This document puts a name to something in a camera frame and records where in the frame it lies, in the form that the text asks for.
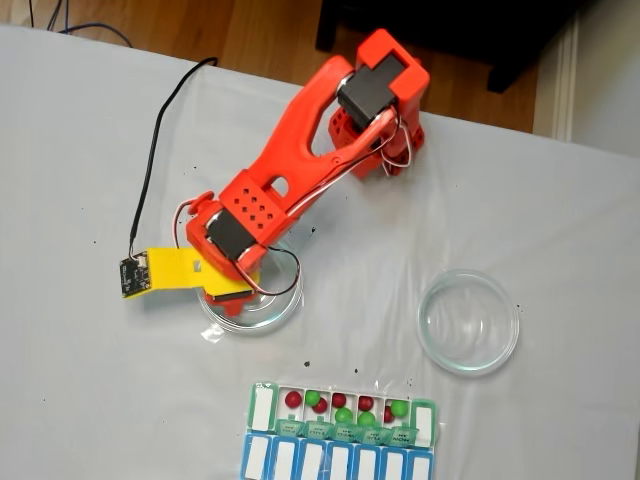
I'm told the black camera circuit board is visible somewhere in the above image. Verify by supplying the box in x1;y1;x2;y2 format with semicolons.
118;252;154;299

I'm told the red white servo wire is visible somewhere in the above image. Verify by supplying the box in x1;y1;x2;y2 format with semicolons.
294;107;416;211
173;199;199;249

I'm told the weekly pill organizer box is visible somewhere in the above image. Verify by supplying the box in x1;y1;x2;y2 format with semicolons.
239;380;441;480

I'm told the red perforated mount plate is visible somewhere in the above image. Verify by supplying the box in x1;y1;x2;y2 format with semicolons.
327;109;362;151

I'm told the thin black floor cable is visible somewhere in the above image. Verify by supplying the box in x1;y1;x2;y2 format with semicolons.
58;22;134;49

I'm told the black camera cable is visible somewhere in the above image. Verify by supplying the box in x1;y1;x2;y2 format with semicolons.
127;56;220;261

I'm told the black looped servo wire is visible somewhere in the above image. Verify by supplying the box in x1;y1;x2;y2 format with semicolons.
234;247;303;296

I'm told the clear glass bowl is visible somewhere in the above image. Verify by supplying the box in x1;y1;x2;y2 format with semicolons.
197;244;305;336
417;268;521;377

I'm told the dark wooden furniture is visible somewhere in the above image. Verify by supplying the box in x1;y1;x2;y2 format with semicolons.
314;0;601;94

